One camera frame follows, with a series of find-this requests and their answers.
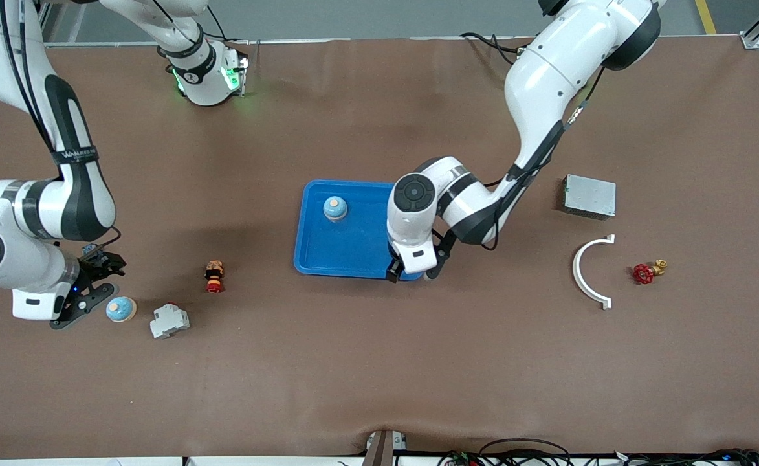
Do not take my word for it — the blue plastic tray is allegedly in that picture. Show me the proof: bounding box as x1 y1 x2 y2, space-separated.
293 179 429 282

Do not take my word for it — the white circuit breaker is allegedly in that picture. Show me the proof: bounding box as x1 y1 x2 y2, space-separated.
149 302 191 339

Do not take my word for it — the brown table cover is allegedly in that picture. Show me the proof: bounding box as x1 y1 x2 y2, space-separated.
0 36 759 460

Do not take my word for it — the metal table edge clamp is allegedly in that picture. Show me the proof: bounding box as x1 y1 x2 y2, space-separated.
362 429 409 466

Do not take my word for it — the grey metal box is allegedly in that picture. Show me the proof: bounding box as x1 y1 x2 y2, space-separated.
562 173 617 221

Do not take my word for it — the red handwheel brass valve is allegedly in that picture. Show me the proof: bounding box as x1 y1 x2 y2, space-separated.
633 260 668 285

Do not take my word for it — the white curved plastic bracket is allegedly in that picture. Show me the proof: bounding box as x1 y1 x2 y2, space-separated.
572 234 615 309

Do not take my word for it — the black base cable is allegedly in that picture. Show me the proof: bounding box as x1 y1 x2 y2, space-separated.
460 32 529 65

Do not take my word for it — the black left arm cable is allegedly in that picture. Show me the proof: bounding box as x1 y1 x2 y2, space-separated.
479 65 608 253

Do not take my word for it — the black cable bundle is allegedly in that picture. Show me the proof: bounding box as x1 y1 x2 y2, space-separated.
441 438 759 466

